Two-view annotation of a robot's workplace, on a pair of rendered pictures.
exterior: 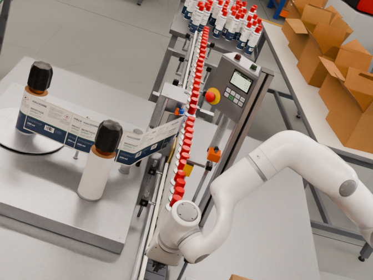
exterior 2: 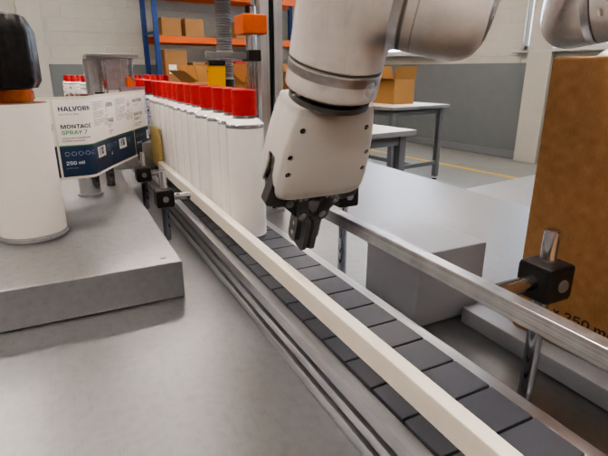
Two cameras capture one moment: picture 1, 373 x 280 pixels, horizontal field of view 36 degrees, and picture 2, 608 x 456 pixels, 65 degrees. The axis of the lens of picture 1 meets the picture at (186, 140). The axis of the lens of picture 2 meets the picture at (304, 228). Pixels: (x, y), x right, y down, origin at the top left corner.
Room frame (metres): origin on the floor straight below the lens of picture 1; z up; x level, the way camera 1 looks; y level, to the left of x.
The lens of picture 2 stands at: (0.92, 0.11, 1.11)
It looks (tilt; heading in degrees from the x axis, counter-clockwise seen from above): 18 degrees down; 339
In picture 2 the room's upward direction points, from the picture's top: straight up
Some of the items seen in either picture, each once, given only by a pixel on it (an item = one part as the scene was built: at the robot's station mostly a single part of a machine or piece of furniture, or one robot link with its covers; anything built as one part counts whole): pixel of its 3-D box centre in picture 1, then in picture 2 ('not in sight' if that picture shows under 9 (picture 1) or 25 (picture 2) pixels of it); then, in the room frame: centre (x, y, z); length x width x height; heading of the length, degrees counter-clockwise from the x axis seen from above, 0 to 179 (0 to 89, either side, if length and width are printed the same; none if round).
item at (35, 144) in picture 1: (26, 130); not in sight; (1.89, 0.59, 0.89); 0.31 x 0.31 x 0.01
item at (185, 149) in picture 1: (177, 169); (188, 137); (1.89, -0.01, 0.98); 0.05 x 0.05 x 0.20
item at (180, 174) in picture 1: (171, 195); (213, 150); (1.71, -0.03, 0.98); 0.05 x 0.05 x 0.20
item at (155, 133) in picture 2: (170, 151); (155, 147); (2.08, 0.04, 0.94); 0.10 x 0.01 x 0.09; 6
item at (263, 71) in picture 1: (230, 152); (267, 38); (1.84, -0.16, 1.16); 0.04 x 0.04 x 0.67; 6
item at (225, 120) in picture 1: (221, 129); (223, 33); (1.95, -0.11, 1.18); 0.04 x 0.04 x 0.21
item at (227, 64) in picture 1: (237, 88); not in sight; (1.90, -0.10, 1.38); 0.17 x 0.10 x 0.19; 61
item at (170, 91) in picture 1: (175, 93); (109, 55); (2.19, 0.12, 1.14); 0.14 x 0.11 x 0.01; 6
